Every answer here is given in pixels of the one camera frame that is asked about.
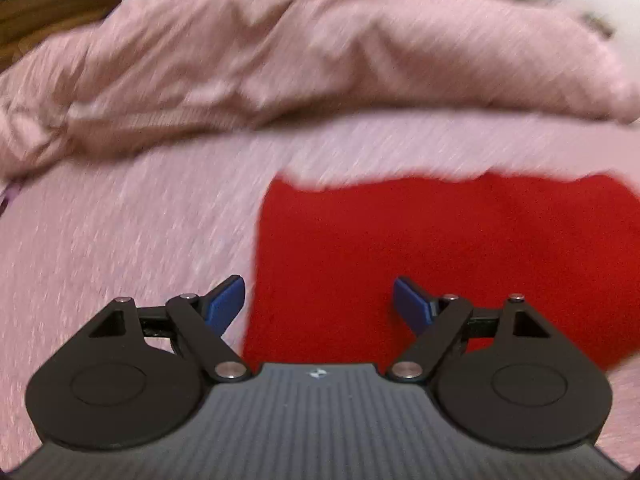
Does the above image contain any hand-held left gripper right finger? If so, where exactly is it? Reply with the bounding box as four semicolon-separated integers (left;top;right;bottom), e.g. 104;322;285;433
387;276;554;382

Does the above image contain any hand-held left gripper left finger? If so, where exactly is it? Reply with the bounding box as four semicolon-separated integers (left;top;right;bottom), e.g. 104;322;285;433
88;275;251;382

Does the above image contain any red and black knitted sweater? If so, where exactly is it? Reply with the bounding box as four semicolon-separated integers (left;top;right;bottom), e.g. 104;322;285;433
242;172;640;373

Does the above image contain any pink bed sheet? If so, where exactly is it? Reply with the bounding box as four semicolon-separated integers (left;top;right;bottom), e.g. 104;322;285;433
0;110;640;471

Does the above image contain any pink striped quilt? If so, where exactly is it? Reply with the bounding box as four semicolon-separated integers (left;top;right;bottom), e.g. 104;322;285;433
0;0;640;178

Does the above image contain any dark wooden headboard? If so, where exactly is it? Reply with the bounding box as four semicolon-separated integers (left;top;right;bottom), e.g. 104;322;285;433
0;0;126;74

